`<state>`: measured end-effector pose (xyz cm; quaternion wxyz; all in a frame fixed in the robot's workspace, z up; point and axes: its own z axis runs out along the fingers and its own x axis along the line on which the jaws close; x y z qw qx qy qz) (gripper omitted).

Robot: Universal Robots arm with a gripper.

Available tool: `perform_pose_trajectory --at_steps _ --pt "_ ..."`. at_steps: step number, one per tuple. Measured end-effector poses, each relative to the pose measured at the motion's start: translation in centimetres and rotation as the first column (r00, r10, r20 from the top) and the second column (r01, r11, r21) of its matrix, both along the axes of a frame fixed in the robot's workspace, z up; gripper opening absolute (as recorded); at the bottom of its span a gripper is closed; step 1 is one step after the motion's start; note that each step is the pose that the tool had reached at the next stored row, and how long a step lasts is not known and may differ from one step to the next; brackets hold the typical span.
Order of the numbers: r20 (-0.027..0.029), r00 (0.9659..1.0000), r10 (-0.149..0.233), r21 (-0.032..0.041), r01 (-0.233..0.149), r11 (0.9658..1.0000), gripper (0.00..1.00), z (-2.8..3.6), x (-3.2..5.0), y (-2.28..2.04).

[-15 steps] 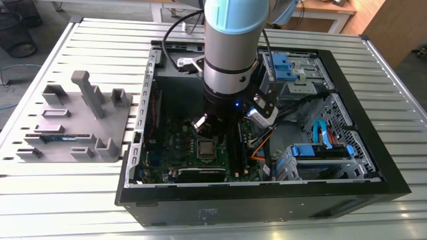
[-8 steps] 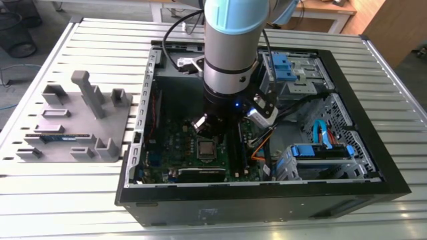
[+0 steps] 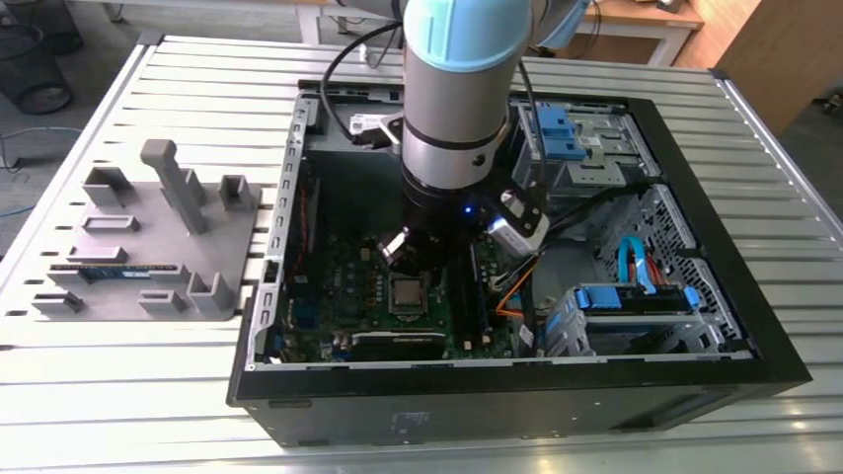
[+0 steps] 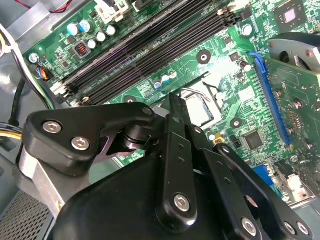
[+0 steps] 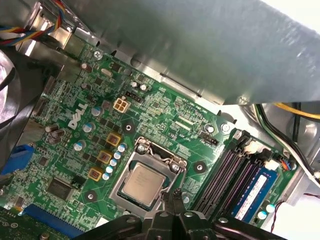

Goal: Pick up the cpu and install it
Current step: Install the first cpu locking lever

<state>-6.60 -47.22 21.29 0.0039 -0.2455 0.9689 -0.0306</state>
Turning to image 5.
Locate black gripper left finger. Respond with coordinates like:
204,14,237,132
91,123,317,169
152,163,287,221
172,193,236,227
72,191,179,240

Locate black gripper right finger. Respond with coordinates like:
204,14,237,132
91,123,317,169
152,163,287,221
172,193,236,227
174,188,276,240

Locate metal socket cover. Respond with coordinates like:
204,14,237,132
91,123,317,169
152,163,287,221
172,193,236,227
109,136,189,216

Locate silver CPU green edge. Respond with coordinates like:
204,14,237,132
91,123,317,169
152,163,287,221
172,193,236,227
117,161,168,209

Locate wire locking lever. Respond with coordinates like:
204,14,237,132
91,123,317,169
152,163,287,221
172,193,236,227
146,141,188,191

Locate CPU socket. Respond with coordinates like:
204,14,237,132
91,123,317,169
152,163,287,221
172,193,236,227
108,136,190,217

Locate RAM slot black clips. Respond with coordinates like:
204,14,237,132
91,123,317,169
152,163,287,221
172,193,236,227
214,147,272,219
193,129,251,212

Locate RAM slot white clips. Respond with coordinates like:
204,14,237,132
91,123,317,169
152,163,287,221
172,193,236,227
229,159,280,225
203,144,258,216

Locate blue RAM stick white label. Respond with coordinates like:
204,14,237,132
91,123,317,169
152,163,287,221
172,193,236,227
233,166,279,224

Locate green motherboard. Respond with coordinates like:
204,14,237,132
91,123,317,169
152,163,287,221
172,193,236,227
0,42,301,240

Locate blue expansion slot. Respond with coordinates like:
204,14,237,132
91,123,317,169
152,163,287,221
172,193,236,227
23,202,85,239

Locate black PC case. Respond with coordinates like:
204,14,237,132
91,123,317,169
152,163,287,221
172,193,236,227
0,0,320,208

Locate blue board connector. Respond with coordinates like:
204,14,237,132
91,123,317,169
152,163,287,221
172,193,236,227
1,144,35,182

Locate thin red black wire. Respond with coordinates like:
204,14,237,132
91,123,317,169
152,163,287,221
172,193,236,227
271,192,320,232

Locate small blue orange wire connector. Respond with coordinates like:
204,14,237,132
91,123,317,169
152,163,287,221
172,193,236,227
278,157,298,173

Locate yellow power wire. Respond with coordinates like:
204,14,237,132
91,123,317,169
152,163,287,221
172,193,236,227
273,101,320,122

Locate multicolour fan wires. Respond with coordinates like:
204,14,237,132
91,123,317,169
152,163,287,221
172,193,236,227
0,0,73,47

